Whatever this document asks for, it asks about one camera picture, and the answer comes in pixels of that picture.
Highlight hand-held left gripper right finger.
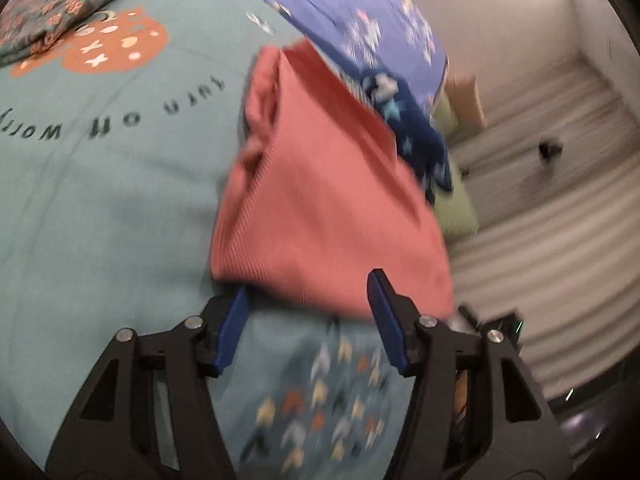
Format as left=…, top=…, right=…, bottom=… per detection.
left=367, top=269, right=573, bottom=480

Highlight teal printed blanket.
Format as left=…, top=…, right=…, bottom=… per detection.
left=0, top=0, right=451, bottom=480

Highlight green back cushion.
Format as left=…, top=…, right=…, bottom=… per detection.
left=431, top=95, right=461, bottom=136

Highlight navy star-print garment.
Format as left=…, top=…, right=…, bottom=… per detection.
left=345, top=65, right=456, bottom=206

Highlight beige pillow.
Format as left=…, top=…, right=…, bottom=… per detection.
left=445, top=75, right=487, bottom=131

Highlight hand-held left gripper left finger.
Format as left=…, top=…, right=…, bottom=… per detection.
left=45, top=286, right=251, bottom=480

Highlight purple tree-print sheet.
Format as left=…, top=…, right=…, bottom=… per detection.
left=190, top=0, right=448, bottom=106

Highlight grey pleated curtain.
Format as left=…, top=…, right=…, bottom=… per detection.
left=445, top=50, right=640, bottom=401

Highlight pink long-sleeved shirt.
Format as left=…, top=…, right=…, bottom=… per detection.
left=210, top=40, right=457, bottom=322

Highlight green pillow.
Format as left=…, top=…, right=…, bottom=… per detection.
left=432, top=180, right=480, bottom=238

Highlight grey floral garment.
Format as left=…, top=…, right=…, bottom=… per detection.
left=0, top=0, right=166, bottom=68

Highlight black floor lamp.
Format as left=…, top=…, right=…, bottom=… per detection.
left=536, top=139, right=565, bottom=163

